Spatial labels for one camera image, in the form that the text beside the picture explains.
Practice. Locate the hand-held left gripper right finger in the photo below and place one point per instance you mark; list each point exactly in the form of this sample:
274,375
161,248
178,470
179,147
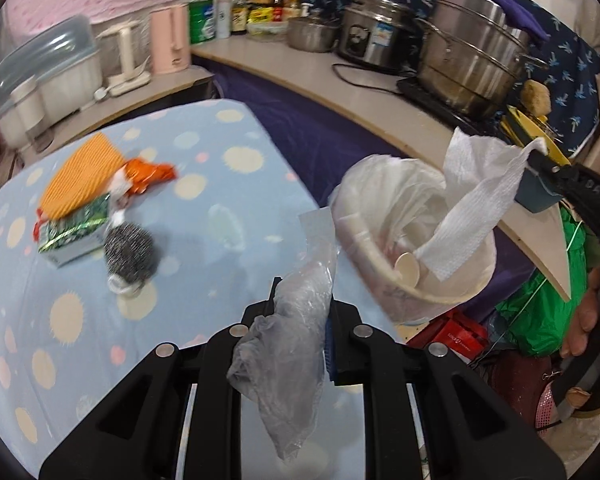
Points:
331,355

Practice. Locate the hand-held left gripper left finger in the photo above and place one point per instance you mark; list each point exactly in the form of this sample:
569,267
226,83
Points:
255,317

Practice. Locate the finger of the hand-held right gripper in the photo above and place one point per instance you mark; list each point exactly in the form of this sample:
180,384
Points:
590,195

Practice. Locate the clear plastic bag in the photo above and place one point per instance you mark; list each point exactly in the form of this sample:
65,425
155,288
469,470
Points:
285,340

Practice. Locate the white paper towel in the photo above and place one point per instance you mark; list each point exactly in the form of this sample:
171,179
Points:
475,195

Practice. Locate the white lined waste bin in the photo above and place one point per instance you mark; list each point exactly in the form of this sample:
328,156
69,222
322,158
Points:
370,185

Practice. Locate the orange snack wrapper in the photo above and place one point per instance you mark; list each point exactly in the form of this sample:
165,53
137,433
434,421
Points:
147,172

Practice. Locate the green milk carton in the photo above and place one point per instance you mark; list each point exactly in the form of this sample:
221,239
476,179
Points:
72,225

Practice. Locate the person's right hand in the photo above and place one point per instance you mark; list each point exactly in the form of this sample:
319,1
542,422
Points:
582,315

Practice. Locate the blue plastic basin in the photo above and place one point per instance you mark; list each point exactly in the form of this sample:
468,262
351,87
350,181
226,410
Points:
535,195

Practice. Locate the green plastic bag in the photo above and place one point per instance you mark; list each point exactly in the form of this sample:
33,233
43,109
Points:
535,310

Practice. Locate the pink mesh bag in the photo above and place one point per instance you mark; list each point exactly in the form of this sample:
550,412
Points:
547,405

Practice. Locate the maroon cloth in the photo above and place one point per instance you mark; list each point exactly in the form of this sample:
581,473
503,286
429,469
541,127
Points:
510,380

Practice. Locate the blue dotted tablecloth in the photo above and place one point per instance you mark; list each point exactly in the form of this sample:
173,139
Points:
180,240

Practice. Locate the brown loofah sponge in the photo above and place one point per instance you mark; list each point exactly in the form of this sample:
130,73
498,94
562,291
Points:
536,99

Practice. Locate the red packaged bag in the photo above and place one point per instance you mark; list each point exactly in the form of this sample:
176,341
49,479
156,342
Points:
455,335

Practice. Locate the steel wool scourer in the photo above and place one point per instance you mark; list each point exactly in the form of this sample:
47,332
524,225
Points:
129,252

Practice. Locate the stainless steel steamer pot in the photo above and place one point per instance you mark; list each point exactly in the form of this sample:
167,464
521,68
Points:
470,60

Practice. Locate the black induction cooker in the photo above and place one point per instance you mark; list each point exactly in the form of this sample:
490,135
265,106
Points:
430,97

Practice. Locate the purple cloth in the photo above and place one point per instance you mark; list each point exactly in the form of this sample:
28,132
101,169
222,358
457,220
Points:
520,15

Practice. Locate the orange dish cloth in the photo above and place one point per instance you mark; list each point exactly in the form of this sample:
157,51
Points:
80,175

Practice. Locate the steel rice cooker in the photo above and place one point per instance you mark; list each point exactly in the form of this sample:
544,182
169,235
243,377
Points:
375,35

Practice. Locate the white power plug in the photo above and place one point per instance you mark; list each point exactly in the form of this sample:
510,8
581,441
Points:
102,94

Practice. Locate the clear plastic food container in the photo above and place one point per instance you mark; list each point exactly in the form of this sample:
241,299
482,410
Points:
267,31

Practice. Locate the small steel pot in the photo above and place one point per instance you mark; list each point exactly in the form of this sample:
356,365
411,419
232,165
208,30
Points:
310,35

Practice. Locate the pink electric kettle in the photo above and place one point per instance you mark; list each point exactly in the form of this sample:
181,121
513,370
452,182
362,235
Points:
170,40

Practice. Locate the green tin can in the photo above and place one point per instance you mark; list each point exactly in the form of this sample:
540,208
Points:
202,22

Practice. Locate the dark sauce bottle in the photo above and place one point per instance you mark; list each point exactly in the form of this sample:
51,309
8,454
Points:
238,17

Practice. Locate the white bottle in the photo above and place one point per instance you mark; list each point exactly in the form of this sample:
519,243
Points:
223,17

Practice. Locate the yellow seasoning packet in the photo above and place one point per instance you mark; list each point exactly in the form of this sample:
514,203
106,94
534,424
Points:
261,14

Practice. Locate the white cylindrical jar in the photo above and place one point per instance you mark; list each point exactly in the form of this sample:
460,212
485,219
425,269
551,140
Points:
27,105

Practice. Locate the amber oil bottle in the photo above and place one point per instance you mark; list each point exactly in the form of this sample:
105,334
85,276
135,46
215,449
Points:
292,7

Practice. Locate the dish container with clear lid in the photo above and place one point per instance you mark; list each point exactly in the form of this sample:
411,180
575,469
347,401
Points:
65,60

